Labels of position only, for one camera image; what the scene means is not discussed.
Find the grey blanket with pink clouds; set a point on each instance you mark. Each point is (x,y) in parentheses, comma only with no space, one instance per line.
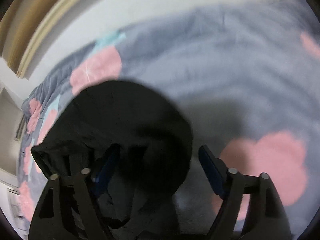
(246,79)

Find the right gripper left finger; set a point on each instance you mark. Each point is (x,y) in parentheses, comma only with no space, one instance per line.
(64,201)

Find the wooden window frame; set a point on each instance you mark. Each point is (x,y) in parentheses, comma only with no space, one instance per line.
(24,26)

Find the black hooded jacket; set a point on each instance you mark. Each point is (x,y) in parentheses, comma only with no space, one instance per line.
(138,148)

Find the white bookshelf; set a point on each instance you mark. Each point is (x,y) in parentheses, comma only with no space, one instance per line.
(11,117)

